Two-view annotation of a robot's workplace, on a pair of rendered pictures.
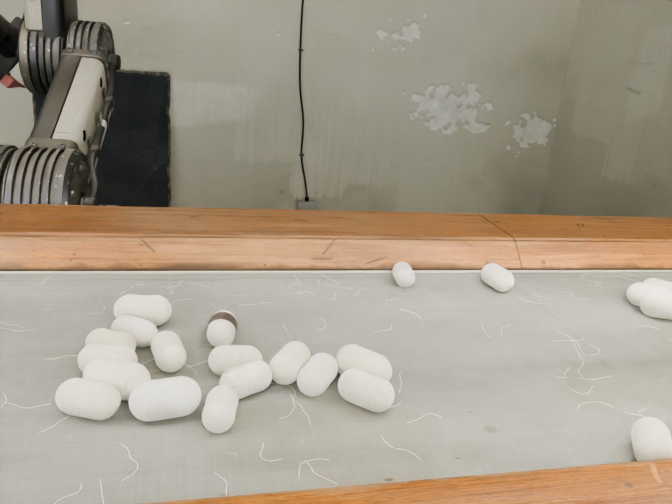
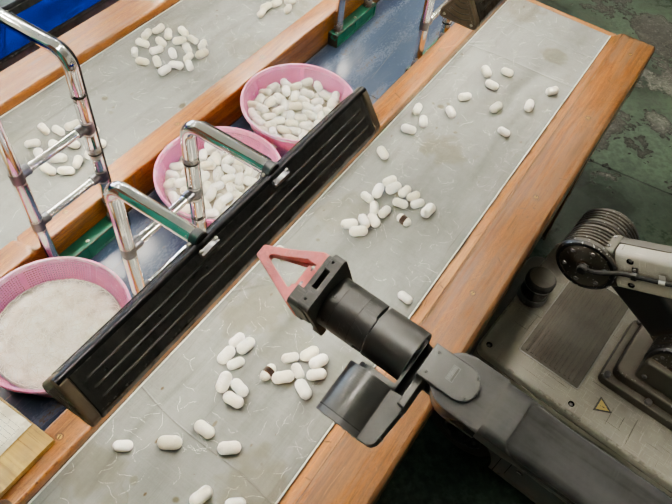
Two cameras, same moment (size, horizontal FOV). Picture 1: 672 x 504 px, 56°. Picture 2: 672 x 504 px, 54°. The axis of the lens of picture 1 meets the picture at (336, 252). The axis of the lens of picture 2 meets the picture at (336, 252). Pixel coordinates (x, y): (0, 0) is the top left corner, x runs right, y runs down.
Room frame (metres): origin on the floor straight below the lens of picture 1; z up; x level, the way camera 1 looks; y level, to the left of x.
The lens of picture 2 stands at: (0.87, -0.67, 1.78)
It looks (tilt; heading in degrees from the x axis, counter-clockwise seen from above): 53 degrees down; 132
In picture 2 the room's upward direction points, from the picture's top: 8 degrees clockwise
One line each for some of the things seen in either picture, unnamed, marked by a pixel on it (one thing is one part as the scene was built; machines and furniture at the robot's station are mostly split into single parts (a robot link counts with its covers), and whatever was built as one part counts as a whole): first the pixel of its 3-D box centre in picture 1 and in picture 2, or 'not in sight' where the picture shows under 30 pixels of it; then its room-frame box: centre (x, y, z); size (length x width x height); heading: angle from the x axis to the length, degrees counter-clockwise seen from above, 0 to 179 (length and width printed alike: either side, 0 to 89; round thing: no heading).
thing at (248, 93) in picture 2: not in sight; (298, 116); (-0.01, 0.12, 0.72); 0.27 x 0.27 x 0.10
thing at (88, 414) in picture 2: not in sight; (238, 223); (0.40, -0.35, 1.08); 0.62 x 0.08 x 0.07; 104
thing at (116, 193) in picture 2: not in sight; (205, 267); (0.32, -0.36, 0.90); 0.20 x 0.19 x 0.45; 104
